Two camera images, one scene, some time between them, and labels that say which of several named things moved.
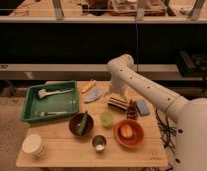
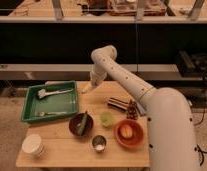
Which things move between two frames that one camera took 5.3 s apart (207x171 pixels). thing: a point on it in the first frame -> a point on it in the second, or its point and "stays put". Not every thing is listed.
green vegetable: (81, 126) stays put
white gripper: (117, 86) -> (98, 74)
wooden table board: (111, 130) stays put
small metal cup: (99, 143) stays put
